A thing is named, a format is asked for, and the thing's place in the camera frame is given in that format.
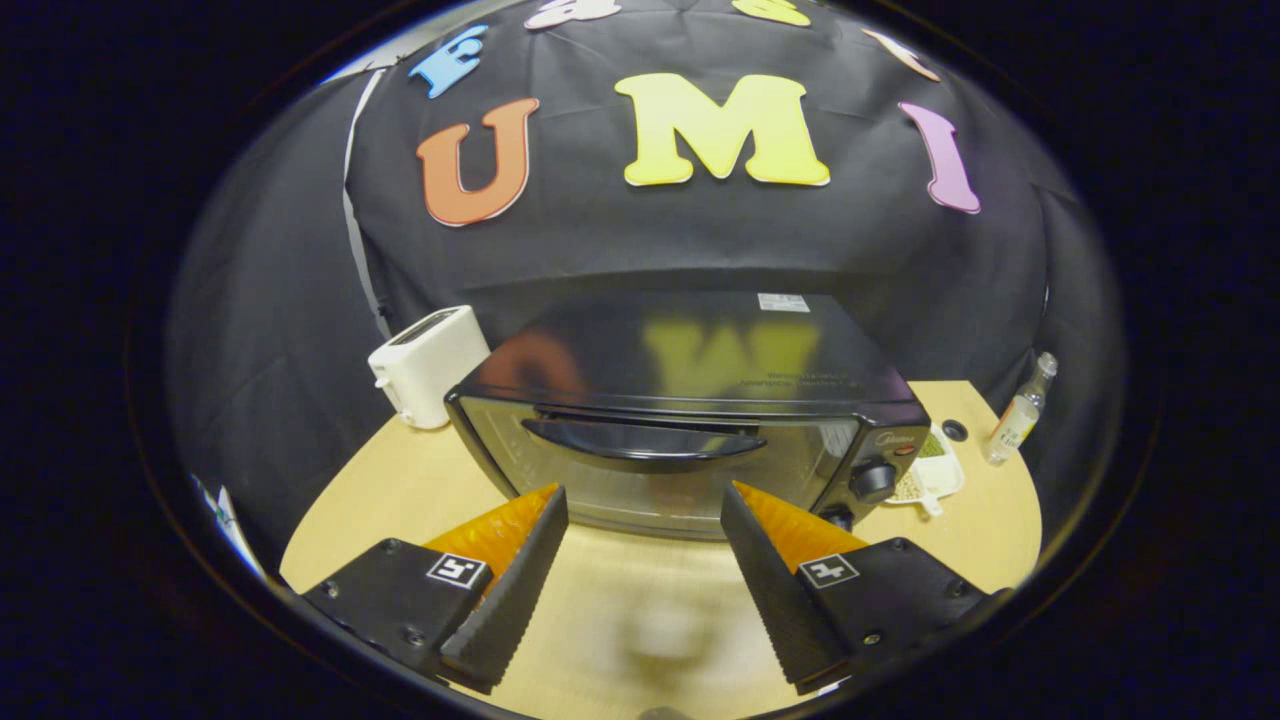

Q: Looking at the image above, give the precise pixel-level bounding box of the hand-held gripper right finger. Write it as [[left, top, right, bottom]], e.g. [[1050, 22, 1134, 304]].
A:
[[720, 481, 1001, 696]]

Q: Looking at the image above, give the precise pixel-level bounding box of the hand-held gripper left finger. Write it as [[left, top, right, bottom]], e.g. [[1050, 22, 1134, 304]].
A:
[[300, 484, 569, 693]]

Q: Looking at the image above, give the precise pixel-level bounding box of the black toaster oven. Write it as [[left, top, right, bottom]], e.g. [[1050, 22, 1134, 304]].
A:
[[445, 292, 933, 542]]

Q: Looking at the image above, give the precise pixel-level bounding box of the white toaster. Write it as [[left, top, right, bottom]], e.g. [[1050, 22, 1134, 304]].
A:
[[367, 305, 491, 430]]

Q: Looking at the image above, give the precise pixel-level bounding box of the white divided plate with beans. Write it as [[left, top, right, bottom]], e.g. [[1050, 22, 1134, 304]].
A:
[[885, 425, 966, 517]]

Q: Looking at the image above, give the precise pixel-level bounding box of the clear plastic bottle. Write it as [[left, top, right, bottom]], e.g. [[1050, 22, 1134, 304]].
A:
[[981, 352, 1059, 467]]

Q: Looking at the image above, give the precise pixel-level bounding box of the black backdrop cloth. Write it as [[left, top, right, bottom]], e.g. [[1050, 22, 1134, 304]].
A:
[[165, 0, 1126, 571]]

